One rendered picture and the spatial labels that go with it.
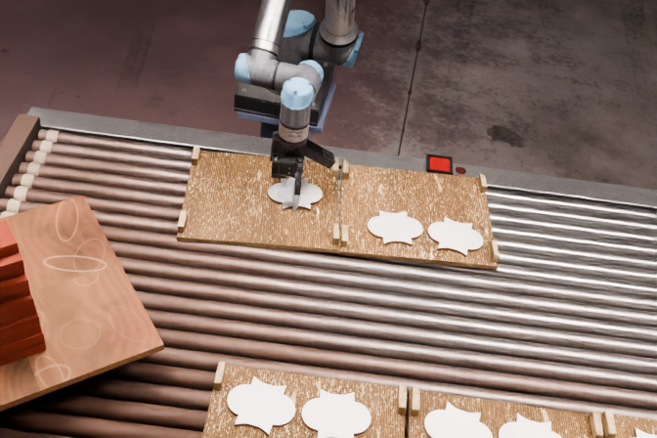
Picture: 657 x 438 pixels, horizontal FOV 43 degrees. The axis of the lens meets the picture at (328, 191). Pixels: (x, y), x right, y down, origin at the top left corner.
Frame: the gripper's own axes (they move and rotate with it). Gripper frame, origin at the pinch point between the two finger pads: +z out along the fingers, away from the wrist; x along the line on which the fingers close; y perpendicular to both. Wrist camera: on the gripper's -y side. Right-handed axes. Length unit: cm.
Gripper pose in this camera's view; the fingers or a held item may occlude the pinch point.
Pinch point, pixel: (294, 194)
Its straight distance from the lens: 222.6
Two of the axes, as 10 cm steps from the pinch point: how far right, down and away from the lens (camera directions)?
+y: -9.9, -0.2, -1.4
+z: -1.0, 7.4, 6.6
